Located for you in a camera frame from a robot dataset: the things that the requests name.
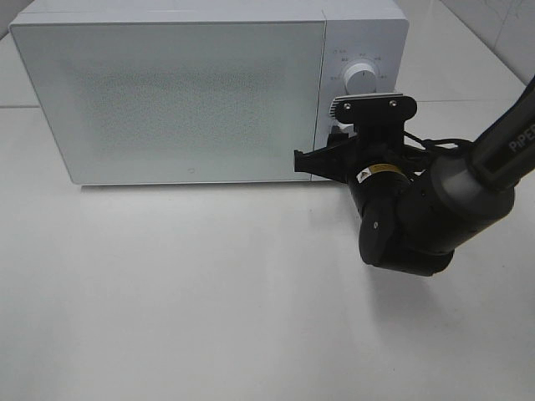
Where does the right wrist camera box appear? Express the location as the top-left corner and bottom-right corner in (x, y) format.
(329, 93), (417, 126)

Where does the white timer knob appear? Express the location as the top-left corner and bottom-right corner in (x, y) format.
(336, 123), (354, 135)

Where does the white microwave oven body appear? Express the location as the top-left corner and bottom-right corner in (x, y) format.
(9, 1), (410, 185)

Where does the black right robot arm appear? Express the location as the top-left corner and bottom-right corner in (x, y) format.
(294, 84), (534, 277)

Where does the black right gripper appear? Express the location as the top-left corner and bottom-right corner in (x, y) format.
(293, 123), (411, 186)

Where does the white microwave door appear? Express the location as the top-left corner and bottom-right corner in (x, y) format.
(13, 23), (324, 185)

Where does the upper white power knob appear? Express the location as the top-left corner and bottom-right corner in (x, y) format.
(343, 61), (377, 94)

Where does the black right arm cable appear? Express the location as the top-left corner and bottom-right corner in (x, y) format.
(400, 131), (477, 176)

